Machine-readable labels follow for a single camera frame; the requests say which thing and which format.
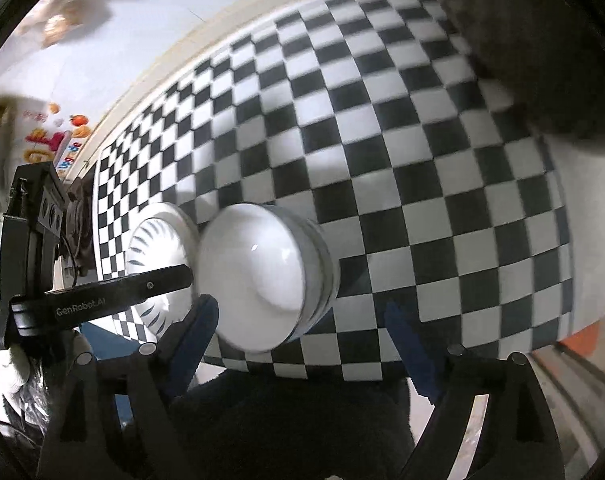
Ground white plate blue leaf pattern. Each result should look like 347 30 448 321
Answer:
124 211 196 339

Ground white bowl blue hearts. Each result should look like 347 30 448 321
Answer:
196 204 321 353

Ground white plate pink floral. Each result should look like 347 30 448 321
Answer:
150 203 199 257

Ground white bowl rose pattern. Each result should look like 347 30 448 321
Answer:
278 208 341 342

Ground black gas stove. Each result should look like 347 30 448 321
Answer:
62 176 95 278

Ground clear plastic bag of eggs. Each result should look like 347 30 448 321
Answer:
31 0 108 49

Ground black white checkered mat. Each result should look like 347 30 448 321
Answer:
94 0 574 380

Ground brown rice cooker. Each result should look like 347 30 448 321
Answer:
439 0 605 143

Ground colourful wall sticker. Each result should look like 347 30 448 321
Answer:
12 100 93 179

